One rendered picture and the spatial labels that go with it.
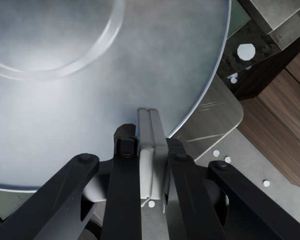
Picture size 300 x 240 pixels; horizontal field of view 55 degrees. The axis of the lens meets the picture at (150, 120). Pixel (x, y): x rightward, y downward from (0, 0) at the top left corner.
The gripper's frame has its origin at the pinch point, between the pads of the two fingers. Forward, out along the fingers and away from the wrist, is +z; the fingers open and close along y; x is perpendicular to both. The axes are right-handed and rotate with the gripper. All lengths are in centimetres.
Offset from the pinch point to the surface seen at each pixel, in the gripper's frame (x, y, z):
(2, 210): -15.1, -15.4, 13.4
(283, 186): -43, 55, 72
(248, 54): 4.9, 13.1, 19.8
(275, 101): -7, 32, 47
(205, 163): -37, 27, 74
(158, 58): 4.8, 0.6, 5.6
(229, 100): 2.1, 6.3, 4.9
